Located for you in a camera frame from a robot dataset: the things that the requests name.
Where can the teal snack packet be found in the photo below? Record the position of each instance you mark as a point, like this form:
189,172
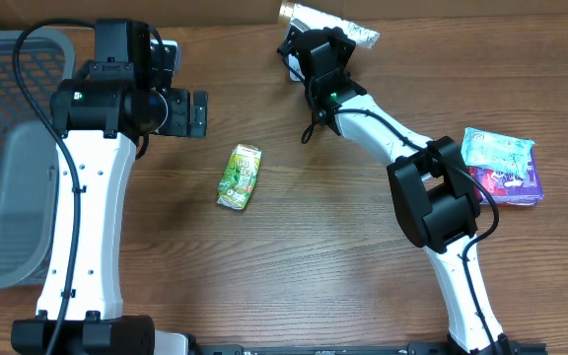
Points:
496,152

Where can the green juice carton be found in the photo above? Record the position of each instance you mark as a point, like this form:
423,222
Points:
239,177

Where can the white tube gold cap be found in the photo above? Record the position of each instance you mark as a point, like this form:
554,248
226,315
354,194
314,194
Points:
304,18

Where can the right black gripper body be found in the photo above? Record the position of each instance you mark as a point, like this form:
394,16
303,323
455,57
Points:
341,56

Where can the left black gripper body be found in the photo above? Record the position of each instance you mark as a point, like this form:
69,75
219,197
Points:
198,114

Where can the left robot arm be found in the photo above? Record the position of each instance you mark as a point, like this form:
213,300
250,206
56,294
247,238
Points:
101,120

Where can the purple snack package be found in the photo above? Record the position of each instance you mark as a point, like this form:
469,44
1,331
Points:
509,189

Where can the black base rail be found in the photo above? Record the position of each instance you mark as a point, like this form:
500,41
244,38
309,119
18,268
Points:
414,348

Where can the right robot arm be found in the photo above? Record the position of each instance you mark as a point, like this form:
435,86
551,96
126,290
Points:
434,197

